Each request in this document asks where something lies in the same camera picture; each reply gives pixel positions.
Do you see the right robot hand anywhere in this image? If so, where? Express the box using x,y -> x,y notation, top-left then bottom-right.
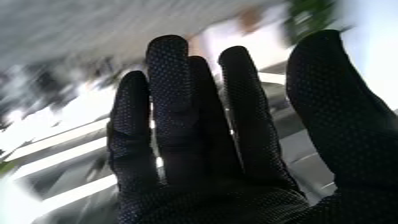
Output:
104,29 -> 398,224

